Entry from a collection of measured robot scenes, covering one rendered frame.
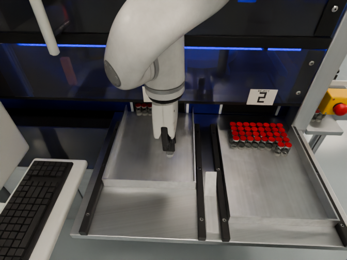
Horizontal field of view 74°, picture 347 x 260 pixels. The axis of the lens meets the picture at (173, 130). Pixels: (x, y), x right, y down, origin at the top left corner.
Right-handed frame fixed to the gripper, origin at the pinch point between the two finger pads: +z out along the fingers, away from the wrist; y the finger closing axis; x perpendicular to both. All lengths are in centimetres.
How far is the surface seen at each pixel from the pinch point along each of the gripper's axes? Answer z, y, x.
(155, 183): 11.0, 5.8, -3.7
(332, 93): 1, -25, 49
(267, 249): 104, -14, 51
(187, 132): 13.6, -17.5, 3.6
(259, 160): 14.6, -7.5, 27.2
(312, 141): 38, -40, 61
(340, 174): 107, -76, 117
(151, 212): 13.3, 13.1, -4.0
